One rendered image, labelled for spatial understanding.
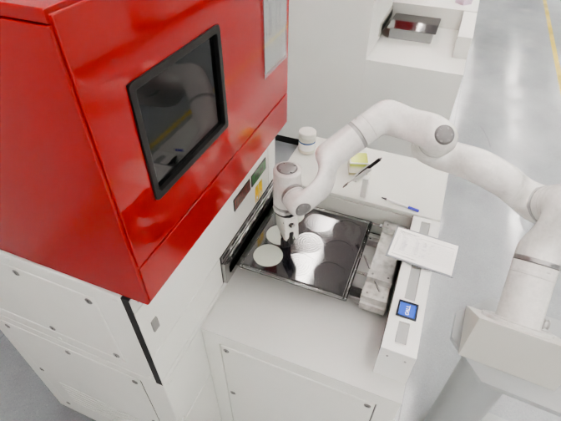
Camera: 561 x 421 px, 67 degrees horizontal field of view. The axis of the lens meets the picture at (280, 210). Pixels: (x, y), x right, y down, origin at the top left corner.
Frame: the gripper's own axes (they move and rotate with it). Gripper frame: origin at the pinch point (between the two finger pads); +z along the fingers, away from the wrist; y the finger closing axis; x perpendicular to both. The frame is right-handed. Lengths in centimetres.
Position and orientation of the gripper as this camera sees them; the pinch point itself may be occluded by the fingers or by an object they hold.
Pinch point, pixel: (285, 241)
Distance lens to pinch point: 144.8
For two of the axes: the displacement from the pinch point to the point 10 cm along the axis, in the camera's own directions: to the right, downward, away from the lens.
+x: -9.4, 2.2, -2.4
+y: -3.3, -6.4, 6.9
